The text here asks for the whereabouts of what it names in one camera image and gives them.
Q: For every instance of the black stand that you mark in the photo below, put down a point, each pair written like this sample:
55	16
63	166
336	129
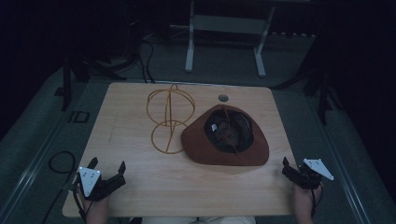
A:
66	84

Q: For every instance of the white metal desk frame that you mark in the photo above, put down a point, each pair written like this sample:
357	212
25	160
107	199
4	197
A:
230	24

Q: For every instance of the person's left hand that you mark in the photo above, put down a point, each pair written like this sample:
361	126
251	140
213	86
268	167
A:
96	208

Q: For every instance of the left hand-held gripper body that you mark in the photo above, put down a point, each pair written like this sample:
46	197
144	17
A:
102	186

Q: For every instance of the black rectangular floor frame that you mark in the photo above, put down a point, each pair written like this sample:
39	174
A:
81	117

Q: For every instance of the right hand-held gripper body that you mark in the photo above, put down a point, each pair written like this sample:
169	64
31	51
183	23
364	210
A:
306	177

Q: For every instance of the brown felt hat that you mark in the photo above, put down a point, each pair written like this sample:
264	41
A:
199	146

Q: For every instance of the dark tripod stand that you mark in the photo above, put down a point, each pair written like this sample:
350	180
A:
323	93

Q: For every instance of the person's right hand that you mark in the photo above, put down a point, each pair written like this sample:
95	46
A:
303	202

